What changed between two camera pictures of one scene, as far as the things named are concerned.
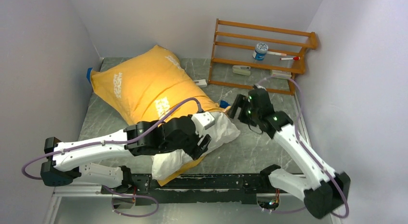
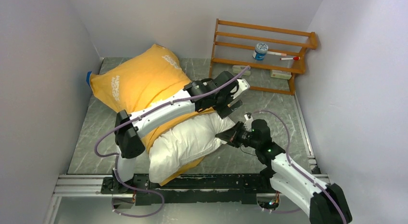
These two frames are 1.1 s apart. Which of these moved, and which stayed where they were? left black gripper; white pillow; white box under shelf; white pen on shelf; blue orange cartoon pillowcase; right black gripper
Moved: right black gripper; left black gripper
Stayed: white pillow; white box under shelf; blue orange cartoon pillowcase; white pen on shelf
